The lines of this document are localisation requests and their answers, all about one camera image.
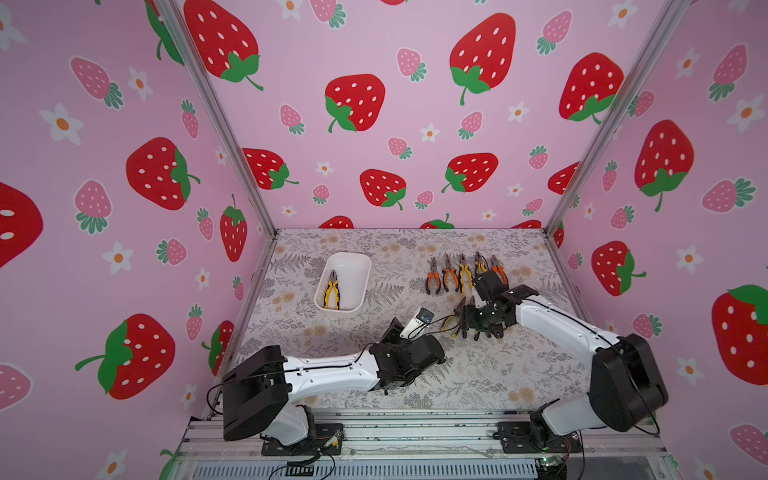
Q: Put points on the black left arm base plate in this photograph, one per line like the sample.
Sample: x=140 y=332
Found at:
x=322 y=438

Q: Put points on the yellow black combination pliers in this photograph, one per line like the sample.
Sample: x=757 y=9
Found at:
x=331 y=296

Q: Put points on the white plastic storage box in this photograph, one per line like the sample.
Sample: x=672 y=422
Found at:
x=353 y=271

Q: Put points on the orange black pliers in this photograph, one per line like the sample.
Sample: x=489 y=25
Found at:
x=450 y=279

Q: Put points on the floral patterned table mat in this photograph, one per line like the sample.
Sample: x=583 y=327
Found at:
x=520 y=371

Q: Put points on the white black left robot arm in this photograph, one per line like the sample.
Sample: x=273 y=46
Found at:
x=263 y=394

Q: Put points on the orange handled pliers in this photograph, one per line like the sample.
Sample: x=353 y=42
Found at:
x=499 y=270

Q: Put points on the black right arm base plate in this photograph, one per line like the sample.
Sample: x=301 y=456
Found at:
x=519 y=437

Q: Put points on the aluminium rail frame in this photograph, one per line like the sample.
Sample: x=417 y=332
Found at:
x=434 y=429

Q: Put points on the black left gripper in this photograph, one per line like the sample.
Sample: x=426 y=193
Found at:
x=392 y=336

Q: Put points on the yellow black handled pliers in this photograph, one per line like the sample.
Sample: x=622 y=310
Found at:
x=480 y=264

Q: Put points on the small yellow diagonal pliers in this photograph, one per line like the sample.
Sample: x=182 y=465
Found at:
x=452 y=323

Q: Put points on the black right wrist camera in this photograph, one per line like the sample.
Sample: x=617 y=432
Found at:
x=490 y=288

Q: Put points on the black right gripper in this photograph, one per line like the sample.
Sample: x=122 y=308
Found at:
x=474 y=317

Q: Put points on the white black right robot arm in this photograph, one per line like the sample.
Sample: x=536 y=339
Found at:
x=625 y=383

